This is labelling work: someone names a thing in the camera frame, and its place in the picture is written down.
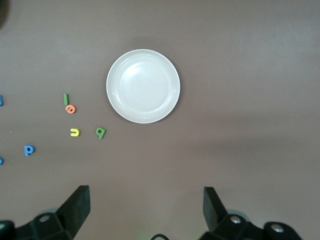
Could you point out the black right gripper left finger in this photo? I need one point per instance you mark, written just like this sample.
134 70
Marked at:
70 215

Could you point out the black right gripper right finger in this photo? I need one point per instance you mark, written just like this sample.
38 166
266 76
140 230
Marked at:
217 220

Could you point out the yellow foam letter u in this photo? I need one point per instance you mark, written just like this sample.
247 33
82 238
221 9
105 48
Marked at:
75 132

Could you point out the green foam letter g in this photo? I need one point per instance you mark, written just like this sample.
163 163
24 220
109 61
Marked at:
100 133

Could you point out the orange foam letter e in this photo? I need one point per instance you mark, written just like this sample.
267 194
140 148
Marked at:
70 108

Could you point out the green foam letter l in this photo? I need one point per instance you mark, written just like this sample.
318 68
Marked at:
65 99

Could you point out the blue foam letter p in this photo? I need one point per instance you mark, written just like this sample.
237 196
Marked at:
29 150

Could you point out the blue foam letter m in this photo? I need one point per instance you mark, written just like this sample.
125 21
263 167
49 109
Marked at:
1 160

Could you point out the brown table cover sheet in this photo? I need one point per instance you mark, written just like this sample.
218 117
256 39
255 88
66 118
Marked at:
225 125

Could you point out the blue foam letter g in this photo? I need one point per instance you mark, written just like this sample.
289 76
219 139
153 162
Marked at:
1 100

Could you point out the beige round plate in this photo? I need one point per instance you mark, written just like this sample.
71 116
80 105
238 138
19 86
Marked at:
143 86

